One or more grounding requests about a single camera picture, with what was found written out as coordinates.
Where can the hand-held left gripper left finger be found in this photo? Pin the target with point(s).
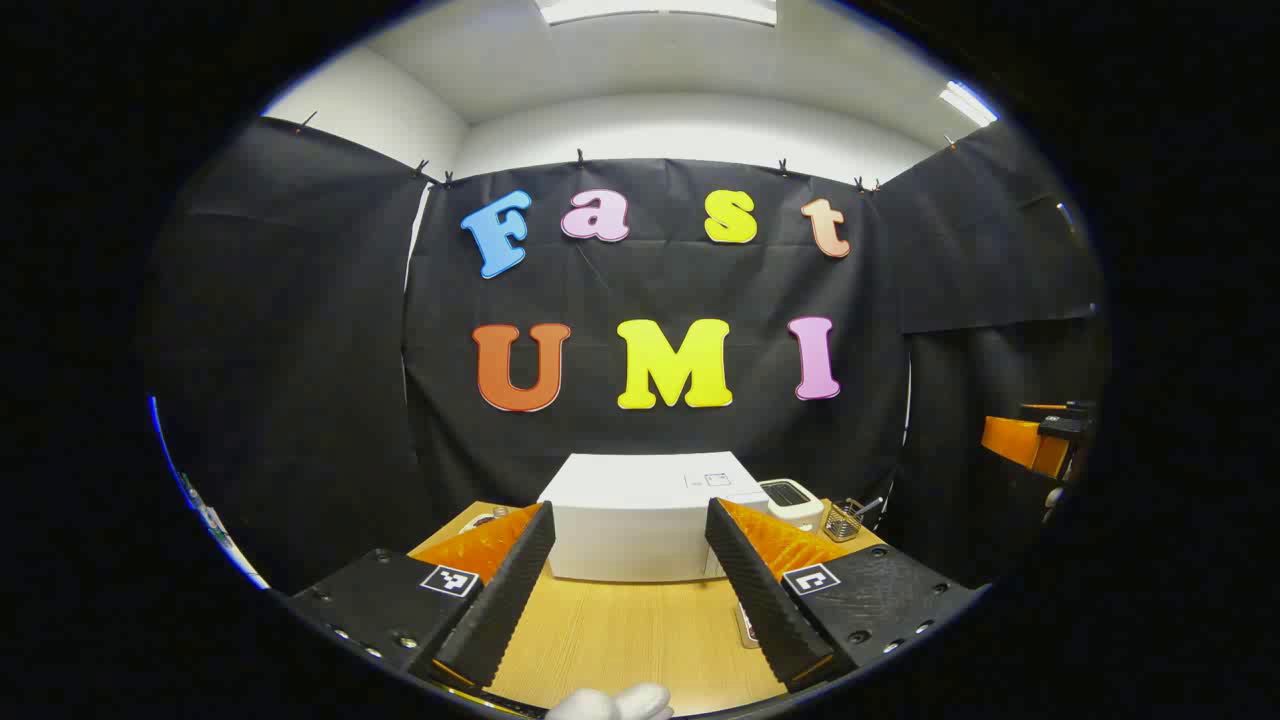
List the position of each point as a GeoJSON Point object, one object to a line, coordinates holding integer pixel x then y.
{"type": "Point", "coordinates": [505, 590]}

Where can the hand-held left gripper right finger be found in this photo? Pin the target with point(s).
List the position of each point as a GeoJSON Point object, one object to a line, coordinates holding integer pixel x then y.
{"type": "Point", "coordinates": [760, 590]}

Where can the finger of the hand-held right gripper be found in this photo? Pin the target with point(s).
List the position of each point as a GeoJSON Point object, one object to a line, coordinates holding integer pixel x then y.
{"type": "Point", "coordinates": [1015, 440]}

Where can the white microwave oven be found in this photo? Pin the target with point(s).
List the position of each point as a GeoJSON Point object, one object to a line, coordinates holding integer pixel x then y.
{"type": "Point", "coordinates": [640, 500]}

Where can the divided plate of beans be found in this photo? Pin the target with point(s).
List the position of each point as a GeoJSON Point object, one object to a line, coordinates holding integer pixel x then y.
{"type": "Point", "coordinates": [480, 521]}

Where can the white toaster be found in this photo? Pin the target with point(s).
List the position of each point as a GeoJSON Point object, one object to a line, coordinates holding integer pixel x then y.
{"type": "Point", "coordinates": [795, 505]}

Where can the metal spoon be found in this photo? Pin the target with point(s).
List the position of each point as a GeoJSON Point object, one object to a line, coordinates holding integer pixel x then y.
{"type": "Point", "coordinates": [872, 505]}

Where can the cluttered white side table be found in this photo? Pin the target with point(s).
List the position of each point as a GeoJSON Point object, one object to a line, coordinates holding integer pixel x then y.
{"type": "Point", "coordinates": [215, 525]}

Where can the black backdrop cloth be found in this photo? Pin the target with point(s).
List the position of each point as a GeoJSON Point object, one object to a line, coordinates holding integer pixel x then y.
{"type": "Point", "coordinates": [300, 350]}

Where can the ceiling light panel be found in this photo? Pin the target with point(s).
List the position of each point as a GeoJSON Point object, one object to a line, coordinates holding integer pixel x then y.
{"type": "Point", "coordinates": [655, 9]}
{"type": "Point", "coordinates": [966, 103]}

